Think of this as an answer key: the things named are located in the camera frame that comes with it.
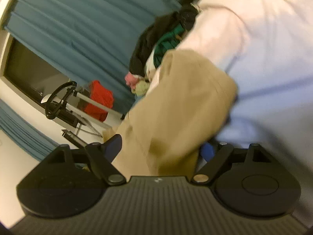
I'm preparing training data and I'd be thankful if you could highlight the blue curtain right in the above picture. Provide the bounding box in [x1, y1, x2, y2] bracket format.
[4, 0, 180, 113]

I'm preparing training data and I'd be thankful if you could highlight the red fabric basket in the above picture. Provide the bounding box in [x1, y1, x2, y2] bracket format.
[83, 80, 114, 122]

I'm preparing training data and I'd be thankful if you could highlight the tan t-shirt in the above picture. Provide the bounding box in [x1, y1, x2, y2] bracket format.
[103, 50, 237, 178]

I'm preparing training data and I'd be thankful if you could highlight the blue curtain left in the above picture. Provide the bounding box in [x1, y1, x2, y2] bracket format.
[0, 100, 59, 161]

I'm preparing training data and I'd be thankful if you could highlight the dark window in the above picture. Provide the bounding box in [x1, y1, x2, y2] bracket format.
[4, 39, 71, 105]

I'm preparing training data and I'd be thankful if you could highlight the blue curtain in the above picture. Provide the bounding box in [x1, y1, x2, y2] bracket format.
[0, 100, 59, 161]
[4, 0, 180, 113]

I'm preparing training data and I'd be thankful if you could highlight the pile of clothes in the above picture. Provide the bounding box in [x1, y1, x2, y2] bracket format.
[125, 4, 199, 97]

